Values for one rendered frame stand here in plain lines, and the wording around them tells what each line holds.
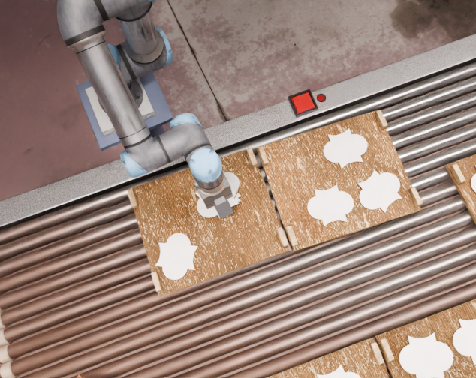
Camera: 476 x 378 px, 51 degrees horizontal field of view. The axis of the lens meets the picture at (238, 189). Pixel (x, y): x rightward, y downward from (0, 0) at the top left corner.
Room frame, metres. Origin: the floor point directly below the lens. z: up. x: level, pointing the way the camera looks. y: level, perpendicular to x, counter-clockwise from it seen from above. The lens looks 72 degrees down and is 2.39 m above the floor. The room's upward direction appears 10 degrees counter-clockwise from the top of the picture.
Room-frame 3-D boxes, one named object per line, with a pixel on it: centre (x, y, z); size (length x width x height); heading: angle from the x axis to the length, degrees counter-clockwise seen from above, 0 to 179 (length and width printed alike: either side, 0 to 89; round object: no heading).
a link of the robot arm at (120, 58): (0.88, 0.33, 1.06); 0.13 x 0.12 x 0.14; 106
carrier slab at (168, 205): (0.39, 0.11, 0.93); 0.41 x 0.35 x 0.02; 99
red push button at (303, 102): (0.72, -0.26, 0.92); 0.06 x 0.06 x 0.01; 10
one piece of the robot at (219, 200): (0.42, 0.06, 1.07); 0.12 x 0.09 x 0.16; 18
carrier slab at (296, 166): (0.45, -0.31, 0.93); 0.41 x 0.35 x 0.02; 98
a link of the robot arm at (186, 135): (0.53, 0.11, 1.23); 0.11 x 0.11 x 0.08; 16
